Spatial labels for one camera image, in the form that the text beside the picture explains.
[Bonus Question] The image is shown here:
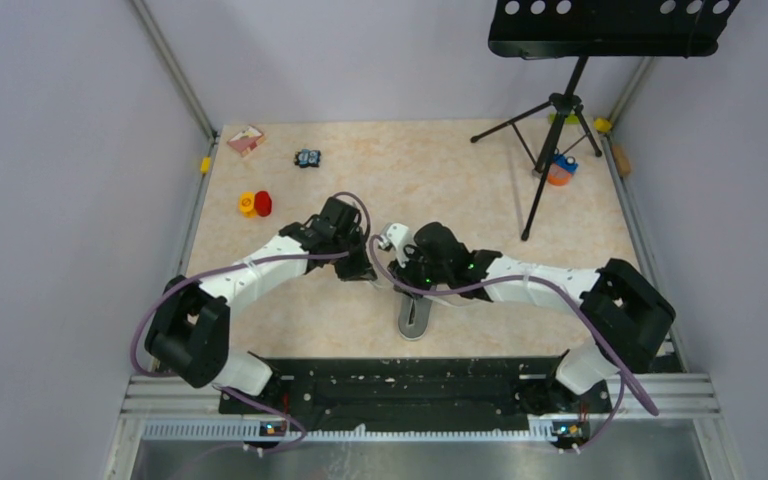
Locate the grey canvas sneaker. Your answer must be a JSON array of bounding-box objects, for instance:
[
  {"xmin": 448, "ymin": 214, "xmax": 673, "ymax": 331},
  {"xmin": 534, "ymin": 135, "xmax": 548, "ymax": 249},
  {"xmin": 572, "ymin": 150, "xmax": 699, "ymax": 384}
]
[{"xmin": 397, "ymin": 294, "xmax": 433, "ymax": 341}]

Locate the black music stand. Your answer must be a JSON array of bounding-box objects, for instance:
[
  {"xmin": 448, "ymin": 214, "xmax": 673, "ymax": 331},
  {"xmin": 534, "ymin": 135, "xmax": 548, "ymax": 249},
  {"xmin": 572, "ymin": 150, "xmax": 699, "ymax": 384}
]
[{"xmin": 470, "ymin": 0, "xmax": 738, "ymax": 240}]

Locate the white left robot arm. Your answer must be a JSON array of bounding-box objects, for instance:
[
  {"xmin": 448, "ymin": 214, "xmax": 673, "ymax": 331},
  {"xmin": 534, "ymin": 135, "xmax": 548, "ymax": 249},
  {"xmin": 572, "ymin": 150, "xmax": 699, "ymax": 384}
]
[{"xmin": 135, "ymin": 192, "xmax": 377, "ymax": 414}]

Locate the yellow corner clip left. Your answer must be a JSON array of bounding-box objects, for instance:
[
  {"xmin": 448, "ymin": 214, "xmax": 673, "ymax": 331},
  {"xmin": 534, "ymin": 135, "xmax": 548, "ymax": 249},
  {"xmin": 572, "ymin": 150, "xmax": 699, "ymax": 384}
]
[{"xmin": 199, "ymin": 157, "xmax": 211, "ymax": 175}]

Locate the white slotted cable duct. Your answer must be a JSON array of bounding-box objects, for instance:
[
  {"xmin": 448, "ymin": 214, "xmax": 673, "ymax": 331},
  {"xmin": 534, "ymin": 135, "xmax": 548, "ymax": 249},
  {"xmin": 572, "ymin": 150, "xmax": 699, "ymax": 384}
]
[{"xmin": 142, "ymin": 419, "xmax": 557, "ymax": 442}]

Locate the small black blue toy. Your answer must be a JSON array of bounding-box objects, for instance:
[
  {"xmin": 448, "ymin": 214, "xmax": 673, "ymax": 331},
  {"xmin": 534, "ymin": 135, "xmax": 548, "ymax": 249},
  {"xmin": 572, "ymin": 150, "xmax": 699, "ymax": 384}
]
[{"xmin": 294, "ymin": 149, "xmax": 322, "ymax": 168}]

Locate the red round toy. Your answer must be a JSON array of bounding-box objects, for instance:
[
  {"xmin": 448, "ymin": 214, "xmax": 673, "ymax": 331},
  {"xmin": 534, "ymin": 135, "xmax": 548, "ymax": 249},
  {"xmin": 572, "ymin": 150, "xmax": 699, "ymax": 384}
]
[{"xmin": 254, "ymin": 190, "xmax": 273, "ymax": 217}]

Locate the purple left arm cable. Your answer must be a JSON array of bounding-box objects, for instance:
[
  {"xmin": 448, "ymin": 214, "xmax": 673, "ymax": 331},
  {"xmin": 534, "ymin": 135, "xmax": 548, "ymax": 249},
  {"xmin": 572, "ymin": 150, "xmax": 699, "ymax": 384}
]
[{"xmin": 129, "ymin": 190, "xmax": 373, "ymax": 457}]

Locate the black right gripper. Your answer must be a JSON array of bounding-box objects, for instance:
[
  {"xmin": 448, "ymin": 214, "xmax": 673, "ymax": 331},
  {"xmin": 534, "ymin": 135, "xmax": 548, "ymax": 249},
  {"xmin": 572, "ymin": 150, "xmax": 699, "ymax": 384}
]
[{"xmin": 388, "ymin": 243, "xmax": 452, "ymax": 300}]

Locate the pink and white box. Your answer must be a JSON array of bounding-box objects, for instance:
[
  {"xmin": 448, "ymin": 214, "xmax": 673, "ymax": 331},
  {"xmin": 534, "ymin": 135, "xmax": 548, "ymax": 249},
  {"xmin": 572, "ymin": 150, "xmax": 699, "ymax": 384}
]
[{"xmin": 226, "ymin": 125, "xmax": 266, "ymax": 158}]

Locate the yellow corner clip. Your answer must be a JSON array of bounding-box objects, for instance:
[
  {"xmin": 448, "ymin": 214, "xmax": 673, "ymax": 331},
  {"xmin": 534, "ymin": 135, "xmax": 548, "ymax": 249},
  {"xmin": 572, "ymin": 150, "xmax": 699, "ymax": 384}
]
[
  {"xmin": 199, "ymin": 157, "xmax": 211, "ymax": 175},
  {"xmin": 592, "ymin": 117, "xmax": 613, "ymax": 134}
]

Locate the orange blue toy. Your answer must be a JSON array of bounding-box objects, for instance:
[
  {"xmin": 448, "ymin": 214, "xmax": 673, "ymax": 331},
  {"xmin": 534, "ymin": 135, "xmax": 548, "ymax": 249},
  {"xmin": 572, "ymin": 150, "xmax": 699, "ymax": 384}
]
[{"xmin": 547, "ymin": 154, "xmax": 579, "ymax": 187}]

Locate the yellow round toy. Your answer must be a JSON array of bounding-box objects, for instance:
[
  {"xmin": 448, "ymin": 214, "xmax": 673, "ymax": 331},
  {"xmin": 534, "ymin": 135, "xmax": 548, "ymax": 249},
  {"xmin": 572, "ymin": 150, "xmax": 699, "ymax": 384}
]
[{"xmin": 238, "ymin": 192, "xmax": 258, "ymax": 218}]

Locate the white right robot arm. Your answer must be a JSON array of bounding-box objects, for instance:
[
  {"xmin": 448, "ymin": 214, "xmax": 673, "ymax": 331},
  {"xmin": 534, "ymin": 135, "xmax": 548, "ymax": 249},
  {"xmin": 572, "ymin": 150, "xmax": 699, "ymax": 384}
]
[{"xmin": 368, "ymin": 222, "xmax": 676, "ymax": 412}]

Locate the yellow corner clip right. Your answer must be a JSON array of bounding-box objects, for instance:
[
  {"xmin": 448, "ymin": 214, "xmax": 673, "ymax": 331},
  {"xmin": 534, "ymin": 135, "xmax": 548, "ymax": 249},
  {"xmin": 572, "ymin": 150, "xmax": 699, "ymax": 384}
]
[{"xmin": 592, "ymin": 117, "xmax": 613, "ymax": 134}]

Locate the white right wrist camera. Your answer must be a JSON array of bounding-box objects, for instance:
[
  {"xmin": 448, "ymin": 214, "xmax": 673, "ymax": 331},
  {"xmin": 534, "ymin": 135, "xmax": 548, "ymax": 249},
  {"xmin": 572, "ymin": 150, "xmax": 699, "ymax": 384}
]
[{"xmin": 378, "ymin": 223, "xmax": 413, "ymax": 253}]

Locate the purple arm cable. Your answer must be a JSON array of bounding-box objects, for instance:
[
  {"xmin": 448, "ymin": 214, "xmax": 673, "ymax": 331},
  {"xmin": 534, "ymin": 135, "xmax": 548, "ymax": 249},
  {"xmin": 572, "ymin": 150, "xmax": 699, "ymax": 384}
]
[
  {"xmin": 366, "ymin": 234, "xmax": 661, "ymax": 453},
  {"xmin": 129, "ymin": 190, "xmax": 373, "ymax": 457}
]

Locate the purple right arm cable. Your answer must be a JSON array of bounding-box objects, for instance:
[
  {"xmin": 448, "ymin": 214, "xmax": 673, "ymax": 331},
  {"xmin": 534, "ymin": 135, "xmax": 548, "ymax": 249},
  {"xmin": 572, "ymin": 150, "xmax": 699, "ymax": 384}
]
[{"xmin": 366, "ymin": 234, "xmax": 661, "ymax": 453}]

